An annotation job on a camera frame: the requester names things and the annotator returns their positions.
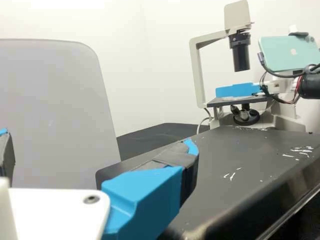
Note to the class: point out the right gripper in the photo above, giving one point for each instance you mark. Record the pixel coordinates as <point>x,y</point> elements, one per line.
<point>276,86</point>

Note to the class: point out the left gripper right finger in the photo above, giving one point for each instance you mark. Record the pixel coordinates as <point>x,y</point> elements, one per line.
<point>150,190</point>

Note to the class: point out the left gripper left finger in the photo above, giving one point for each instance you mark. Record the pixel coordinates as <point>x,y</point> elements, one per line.
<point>6,155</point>

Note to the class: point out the cream microscope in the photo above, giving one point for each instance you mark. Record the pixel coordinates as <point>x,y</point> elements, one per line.
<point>200,75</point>

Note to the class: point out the white box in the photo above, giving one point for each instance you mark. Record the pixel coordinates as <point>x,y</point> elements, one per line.
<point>55,112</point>

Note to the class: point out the black tray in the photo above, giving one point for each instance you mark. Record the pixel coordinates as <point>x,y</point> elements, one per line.
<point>237,175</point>

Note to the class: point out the right wrist camera phone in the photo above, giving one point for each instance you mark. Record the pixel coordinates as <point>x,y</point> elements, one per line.
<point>287,53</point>

